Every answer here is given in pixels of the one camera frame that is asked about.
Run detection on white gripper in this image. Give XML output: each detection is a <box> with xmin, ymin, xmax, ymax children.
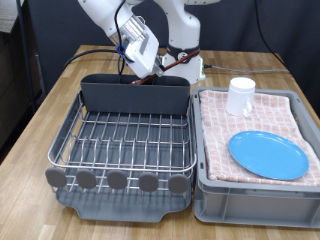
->
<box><xmin>126</xmin><ymin>28</ymin><xmax>166</xmax><ymax>80</ymax></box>

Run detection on brown wooden spoon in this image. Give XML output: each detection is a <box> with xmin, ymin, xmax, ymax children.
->
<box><xmin>129</xmin><ymin>49</ymin><xmax>201</xmax><ymax>86</ymax></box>

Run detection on white mug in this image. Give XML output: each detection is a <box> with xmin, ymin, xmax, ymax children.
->
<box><xmin>224</xmin><ymin>77</ymin><xmax>257</xmax><ymax>118</ymax></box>

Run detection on blue plate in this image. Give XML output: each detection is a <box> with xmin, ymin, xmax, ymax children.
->
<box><xmin>228</xmin><ymin>130</ymin><xmax>310</xmax><ymax>181</ymax></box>

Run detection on dark grey cutlery holder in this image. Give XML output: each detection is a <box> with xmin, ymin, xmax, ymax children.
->
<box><xmin>79</xmin><ymin>73</ymin><xmax>191</xmax><ymax>116</ymax></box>

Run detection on pink checked towel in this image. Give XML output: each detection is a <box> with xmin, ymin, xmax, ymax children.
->
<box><xmin>198</xmin><ymin>89</ymin><xmax>320</xmax><ymax>187</ymax></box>

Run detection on dark partition panel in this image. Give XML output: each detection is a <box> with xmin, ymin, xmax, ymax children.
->
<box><xmin>26</xmin><ymin>0</ymin><xmax>320</xmax><ymax>118</ymax></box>

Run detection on dark metal pole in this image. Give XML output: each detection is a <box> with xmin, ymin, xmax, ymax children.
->
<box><xmin>15</xmin><ymin>0</ymin><xmax>38</xmax><ymax>114</ymax></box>

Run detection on grey plastic drain tray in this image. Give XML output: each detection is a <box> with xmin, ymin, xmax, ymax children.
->
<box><xmin>54</xmin><ymin>91</ymin><xmax>194</xmax><ymax>224</ymax></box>

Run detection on grey plastic crate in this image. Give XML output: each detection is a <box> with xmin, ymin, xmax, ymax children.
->
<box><xmin>191</xmin><ymin>86</ymin><xmax>320</xmax><ymax>229</ymax></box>

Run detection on blue cable clip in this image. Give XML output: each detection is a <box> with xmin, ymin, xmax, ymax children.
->
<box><xmin>115</xmin><ymin>44</ymin><xmax>130</xmax><ymax>64</ymax></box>

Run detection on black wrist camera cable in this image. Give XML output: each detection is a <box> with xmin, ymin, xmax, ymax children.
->
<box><xmin>114</xmin><ymin>0</ymin><xmax>130</xmax><ymax>76</ymax></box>

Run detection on black cable on table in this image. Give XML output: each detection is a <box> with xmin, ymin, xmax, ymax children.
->
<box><xmin>63</xmin><ymin>45</ymin><xmax>168</xmax><ymax>71</ymax></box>

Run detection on grey cable on table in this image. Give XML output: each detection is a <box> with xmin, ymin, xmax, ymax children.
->
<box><xmin>203</xmin><ymin>64</ymin><xmax>291</xmax><ymax>75</ymax></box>

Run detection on steel wire dish rack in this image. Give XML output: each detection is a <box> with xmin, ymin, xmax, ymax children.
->
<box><xmin>44</xmin><ymin>89</ymin><xmax>198</xmax><ymax>195</ymax></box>

